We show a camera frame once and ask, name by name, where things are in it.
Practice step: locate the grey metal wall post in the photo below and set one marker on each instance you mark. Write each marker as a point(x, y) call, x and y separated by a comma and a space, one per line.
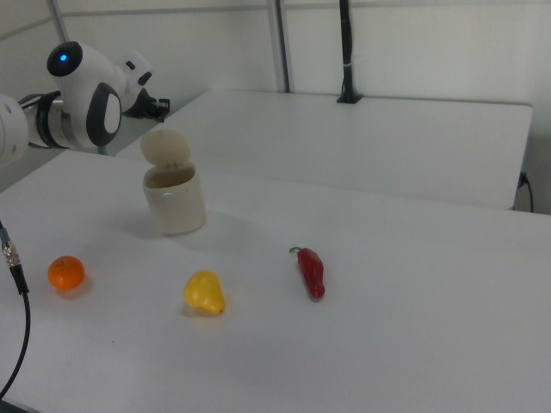
point(282, 43)

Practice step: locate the white neighbouring table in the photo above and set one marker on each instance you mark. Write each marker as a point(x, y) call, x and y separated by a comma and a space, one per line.
point(344, 142)

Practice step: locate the cream lidded garbage bin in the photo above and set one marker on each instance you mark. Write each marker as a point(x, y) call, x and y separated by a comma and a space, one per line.
point(176, 211)

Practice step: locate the red chili pepper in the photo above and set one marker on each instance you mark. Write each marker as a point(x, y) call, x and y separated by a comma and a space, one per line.
point(312, 275)

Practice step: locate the black camera pole with base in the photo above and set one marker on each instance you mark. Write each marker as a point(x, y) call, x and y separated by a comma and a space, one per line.
point(346, 43)

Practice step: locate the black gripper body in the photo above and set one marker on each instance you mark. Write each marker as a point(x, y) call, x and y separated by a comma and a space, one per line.
point(144, 107)

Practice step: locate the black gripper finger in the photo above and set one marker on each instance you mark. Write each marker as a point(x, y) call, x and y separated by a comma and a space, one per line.
point(162, 103)

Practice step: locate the yellow toy pear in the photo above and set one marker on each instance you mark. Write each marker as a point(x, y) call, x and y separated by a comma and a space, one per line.
point(202, 290)

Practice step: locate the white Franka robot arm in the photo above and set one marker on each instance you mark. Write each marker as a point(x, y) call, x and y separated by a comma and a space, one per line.
point(77, 103)

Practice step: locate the orange toy fruit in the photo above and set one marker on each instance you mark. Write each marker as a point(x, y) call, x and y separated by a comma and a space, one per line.
point(65, 273)

